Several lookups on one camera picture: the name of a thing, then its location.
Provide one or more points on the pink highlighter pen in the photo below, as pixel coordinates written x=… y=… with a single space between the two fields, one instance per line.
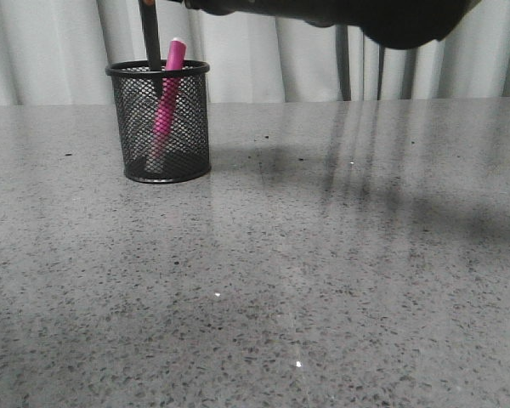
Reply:
x=165 y=110

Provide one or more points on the grey orange scissors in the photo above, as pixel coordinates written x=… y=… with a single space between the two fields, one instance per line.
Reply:
x=149 y=21

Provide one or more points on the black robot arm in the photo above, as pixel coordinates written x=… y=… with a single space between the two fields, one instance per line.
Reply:
x=396 y=24

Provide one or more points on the black mesh pen holder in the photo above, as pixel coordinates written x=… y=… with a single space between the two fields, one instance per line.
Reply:
x=136 y=93

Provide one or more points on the grey curtain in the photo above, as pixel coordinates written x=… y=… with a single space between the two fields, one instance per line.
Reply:
x=55 y=53

